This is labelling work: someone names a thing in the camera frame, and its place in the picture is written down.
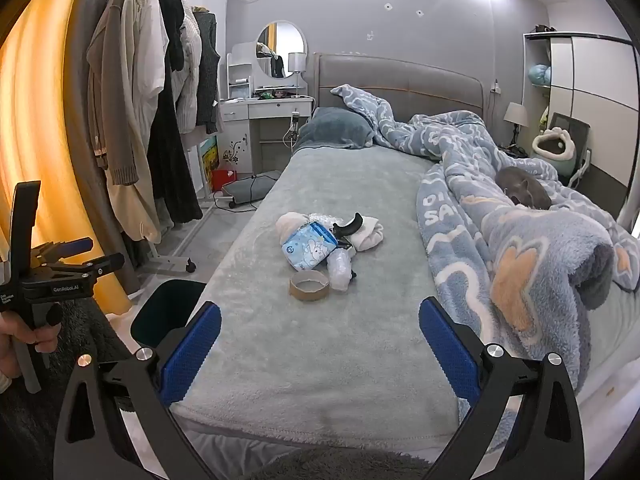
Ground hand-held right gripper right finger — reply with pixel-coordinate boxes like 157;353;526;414
417;296;586;480

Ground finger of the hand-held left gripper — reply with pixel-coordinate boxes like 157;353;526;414
34;252;126;282
32;236;95;264

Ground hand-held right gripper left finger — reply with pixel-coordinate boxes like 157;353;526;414
52;301;223;480

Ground dark green waste bin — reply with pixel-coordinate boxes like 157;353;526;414
131;280;208;356

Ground clear bubble wrap piece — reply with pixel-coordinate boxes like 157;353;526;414
309;212;347;229
327;248;356;294

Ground white fluffy sock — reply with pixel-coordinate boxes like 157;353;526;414
276;212;314;237
349;215;385;254

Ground blue tissue pack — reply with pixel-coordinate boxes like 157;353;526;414
281;220;337;269

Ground black plastic piece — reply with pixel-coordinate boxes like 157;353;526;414
333;213;364;237

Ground person's left hand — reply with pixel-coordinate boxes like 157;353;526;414
0;311;62;379

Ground white clothes rack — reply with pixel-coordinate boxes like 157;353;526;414
132;0;213;275

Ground cream coat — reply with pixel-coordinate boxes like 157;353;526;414
102;0;164;244

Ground yellow curtain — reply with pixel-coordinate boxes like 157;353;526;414
0;0;132;311

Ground blue patterned fleece blanket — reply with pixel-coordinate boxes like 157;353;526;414
330;82;640;396

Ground black coat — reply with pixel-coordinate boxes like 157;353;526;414
136;0;204;224

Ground brown-grey knit cardigan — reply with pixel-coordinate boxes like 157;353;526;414
86;0;140;187

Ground hanging clothes on rack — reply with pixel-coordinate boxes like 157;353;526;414
64;0;142;297

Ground red box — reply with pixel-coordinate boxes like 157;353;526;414
209;168;236;192

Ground yellow flower picture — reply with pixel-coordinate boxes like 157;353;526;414
199;135;221;172

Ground grey fleece garment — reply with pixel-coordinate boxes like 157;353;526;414
0;300;432;480

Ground grey cat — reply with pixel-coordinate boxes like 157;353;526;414
494;166;554;210

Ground white puffer jacket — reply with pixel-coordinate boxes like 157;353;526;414
171;6;204;134

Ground grey bed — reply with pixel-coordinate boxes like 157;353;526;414
170;52;640;466

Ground white shirt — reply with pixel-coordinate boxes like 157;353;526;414
125;0;169;112

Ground dark grey knit vest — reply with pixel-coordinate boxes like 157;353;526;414
192;9;222;134

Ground white green plush cat bed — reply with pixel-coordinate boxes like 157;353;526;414
530;127;577;177

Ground white dressing table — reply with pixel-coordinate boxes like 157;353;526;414
220;41;317;177

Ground bedside lamp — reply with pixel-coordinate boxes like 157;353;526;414
502;102;531;150

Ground blue-grey pillow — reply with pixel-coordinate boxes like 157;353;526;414
294;106;376;151

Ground black chair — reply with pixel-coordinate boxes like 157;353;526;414
547;112;592;183

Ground white wardrobe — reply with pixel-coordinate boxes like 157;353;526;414
522;32;637;221

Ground round mirror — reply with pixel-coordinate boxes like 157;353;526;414
256;20;306;80

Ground silver table lamp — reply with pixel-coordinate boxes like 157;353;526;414
287;52;307;97

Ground black cable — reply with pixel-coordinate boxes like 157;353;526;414
212;174;262;212

